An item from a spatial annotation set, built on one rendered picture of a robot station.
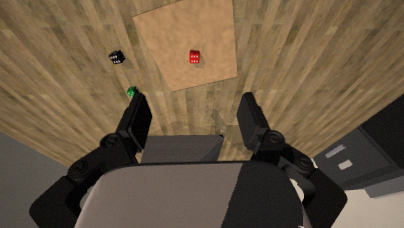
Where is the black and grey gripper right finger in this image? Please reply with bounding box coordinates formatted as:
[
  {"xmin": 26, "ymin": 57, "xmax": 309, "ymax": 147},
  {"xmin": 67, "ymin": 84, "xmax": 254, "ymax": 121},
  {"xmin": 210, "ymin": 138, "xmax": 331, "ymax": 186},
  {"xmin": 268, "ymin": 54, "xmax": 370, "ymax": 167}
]
[{"xmin": 236, "ymin": 92, "xmax": 348, "ymax": 228}]

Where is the black die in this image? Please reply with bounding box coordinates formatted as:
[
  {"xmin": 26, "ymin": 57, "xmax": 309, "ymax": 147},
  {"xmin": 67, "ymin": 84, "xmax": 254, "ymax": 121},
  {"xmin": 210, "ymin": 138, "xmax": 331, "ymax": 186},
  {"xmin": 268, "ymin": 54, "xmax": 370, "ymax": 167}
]
[{"xmin": 109, "ymin": 50, "xmax": 125, "ymax": 64}]

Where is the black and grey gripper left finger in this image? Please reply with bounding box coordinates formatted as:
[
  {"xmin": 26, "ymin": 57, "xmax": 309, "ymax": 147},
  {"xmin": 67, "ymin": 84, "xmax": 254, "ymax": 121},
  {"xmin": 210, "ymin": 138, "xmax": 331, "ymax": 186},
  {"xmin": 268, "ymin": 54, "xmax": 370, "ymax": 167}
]
[{"xmin": 29, "ymin": 93, "xmax": 152, "ymax": 228}]

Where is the green die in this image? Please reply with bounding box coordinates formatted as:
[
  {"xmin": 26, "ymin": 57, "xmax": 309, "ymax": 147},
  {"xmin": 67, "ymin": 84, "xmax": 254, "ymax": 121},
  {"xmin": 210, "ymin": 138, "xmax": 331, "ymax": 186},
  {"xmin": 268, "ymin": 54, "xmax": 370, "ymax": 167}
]
[{"xmin": 127, "ymin": 86, "xmax": 139, "ymax": 98}]

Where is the red die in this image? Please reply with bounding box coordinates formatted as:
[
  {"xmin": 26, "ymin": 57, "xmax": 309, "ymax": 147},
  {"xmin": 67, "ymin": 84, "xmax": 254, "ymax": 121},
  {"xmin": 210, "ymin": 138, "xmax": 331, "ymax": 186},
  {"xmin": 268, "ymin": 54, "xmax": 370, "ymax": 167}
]
[{"xmin": 190, "ymin": 50, "xmax": 200, "ymax": 63}]

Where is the tan square mat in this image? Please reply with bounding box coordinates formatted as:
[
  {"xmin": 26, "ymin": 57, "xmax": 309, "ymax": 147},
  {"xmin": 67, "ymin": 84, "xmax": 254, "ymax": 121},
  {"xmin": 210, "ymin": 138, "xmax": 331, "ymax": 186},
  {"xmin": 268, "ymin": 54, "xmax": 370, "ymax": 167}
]
[{"xmin": 133, "ymin": 0, "xmax": 237, "ymax": 92}]

